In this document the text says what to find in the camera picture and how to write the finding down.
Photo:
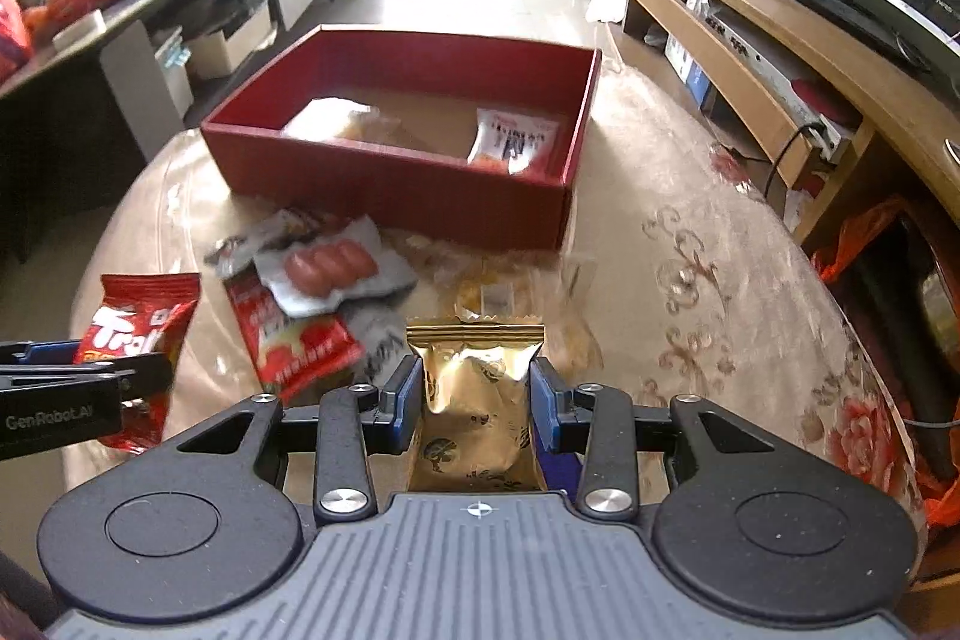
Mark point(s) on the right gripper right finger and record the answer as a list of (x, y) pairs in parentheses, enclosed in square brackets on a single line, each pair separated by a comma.
[(593, 434)]

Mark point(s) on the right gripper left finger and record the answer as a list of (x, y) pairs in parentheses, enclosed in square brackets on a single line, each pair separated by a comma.
[(344, 428)]

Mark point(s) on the red strawberry snack packet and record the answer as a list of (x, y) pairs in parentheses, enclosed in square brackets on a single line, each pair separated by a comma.
[(293, 358)]

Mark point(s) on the gold foil snack packet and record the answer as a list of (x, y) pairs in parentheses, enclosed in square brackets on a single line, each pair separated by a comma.
[(475, 432)]

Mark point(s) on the red Trolli candy packet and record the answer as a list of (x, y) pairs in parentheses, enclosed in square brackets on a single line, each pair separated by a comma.
[(139, 315)]

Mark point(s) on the sausage snack packet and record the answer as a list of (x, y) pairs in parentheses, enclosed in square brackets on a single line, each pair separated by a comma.
[(318, 275)]

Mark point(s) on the clear rice cracker packet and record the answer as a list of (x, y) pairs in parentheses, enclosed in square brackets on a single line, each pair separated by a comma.
[(328, 119)]

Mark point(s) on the silver Kaprons wafer packet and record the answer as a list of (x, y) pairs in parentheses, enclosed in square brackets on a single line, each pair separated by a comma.
[(380, 331)]

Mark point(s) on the yellow corn snack bag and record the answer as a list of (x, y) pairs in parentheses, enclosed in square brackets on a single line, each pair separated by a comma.
[(511, 287)]

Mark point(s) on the white red small packet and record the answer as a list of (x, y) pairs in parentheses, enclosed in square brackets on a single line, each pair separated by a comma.
[(230, 256)]

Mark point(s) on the white red packet in box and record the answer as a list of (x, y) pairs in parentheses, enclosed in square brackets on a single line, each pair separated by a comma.
[(512, 143)]

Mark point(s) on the red cardboard box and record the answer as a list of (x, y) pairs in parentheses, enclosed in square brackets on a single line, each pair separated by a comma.
[(434, 83)]

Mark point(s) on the dark coffee table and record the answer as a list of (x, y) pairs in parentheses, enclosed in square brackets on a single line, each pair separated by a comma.
[(119, 60)]

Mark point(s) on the white cardboard box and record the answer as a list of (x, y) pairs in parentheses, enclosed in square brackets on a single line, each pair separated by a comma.
[(235, 32)]

